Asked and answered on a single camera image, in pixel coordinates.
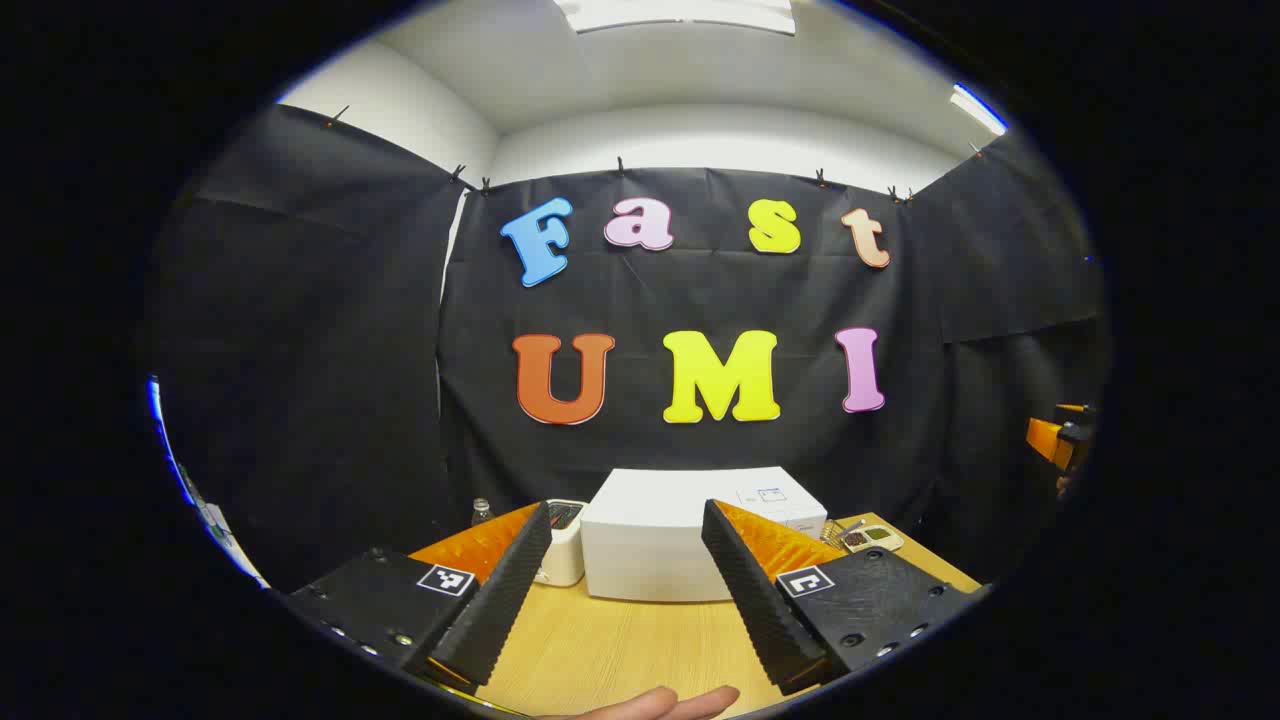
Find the white toaster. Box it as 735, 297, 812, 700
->
535, 498, 588, 588

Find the black backdrop cloth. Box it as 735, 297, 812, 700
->
150, 100, 1106, 591

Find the white microwave oven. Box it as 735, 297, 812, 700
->
580, 467, 829, 603

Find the small ceiling light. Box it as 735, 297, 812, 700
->
950, 84, 1009, 137

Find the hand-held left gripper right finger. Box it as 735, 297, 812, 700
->
700, 498, 979, 697

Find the large ceiling light panel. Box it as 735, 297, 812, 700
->
553, 0, 798, 37

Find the small tray with snacks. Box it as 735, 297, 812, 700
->
838, 524, 905, 554

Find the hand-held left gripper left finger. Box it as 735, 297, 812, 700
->
283, 500, 554, 696

